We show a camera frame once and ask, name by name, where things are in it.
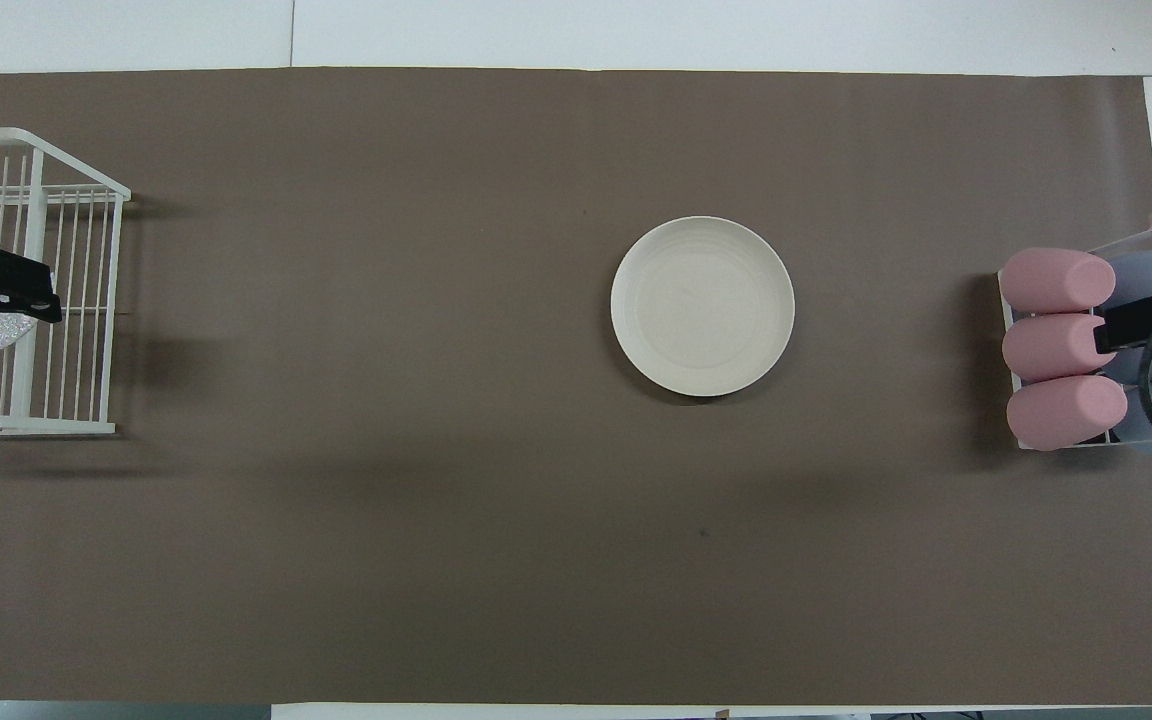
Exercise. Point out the pink plastic cup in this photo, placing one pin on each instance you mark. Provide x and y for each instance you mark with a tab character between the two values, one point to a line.
1051	348
1061	412
1056	282

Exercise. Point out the brown table mat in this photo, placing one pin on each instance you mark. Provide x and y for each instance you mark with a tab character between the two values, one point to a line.
436	600

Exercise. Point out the cream round plate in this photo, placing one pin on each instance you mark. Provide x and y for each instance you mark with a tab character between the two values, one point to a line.
702	306

